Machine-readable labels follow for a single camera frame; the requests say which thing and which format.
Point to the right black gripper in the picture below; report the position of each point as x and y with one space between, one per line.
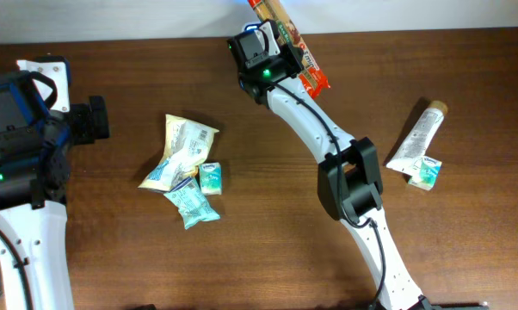
290 61

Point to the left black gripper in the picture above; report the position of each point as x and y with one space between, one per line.
85 114

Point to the orange spaghetti pasta pack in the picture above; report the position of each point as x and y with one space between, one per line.
312 77

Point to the cream white snack bag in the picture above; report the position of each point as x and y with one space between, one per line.
187 145

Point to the small teal snack bag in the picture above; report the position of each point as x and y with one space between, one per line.
191 203

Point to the green Kleenex tissue pack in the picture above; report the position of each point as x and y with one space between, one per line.
210 178

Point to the white cream tube gold cap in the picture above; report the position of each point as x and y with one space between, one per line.
409 155

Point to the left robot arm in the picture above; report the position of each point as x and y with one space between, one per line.
34 170

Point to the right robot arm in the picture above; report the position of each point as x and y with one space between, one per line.
349 181

